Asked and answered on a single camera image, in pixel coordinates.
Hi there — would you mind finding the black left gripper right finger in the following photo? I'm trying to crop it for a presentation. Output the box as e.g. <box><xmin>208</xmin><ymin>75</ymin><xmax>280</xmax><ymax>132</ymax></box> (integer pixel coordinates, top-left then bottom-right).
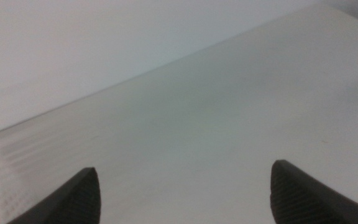
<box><xmin>269</xmin><ymin>159</ymin><xmax>358</xmax><ymax>224</ymax></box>

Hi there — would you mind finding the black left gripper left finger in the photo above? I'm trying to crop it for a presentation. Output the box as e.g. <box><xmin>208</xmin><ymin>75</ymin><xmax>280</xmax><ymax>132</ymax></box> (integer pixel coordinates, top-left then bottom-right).
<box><xmin>6</xmin><ymin>167</ymin><xmax>101</xmax><ymax>224</ymax></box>

